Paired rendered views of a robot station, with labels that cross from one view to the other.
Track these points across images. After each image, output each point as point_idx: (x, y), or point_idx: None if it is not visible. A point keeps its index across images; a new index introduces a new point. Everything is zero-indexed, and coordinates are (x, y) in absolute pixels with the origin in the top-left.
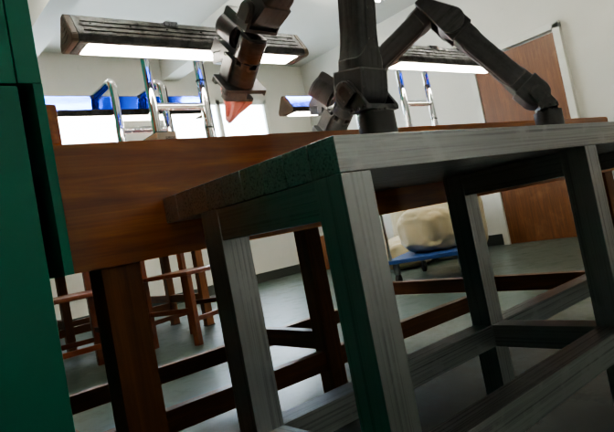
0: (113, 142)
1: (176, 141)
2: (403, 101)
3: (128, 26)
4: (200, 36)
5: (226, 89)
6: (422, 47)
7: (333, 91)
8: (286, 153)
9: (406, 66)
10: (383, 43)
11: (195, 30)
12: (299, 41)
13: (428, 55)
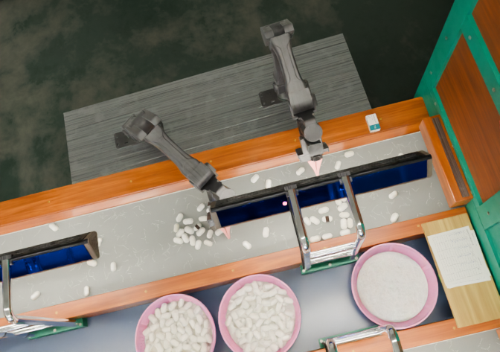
0: (395, 103)
1: (367, 110)
2: (40, 318)
3: (380, 163)
4: (319, 176)
5: (324, 142)
6: (29, 251)
7: (223, 184)
8: (348, 48)
9: None
10: (183, 150)
11: (322, 178)
12: (214, 203)
13: (36, 245)
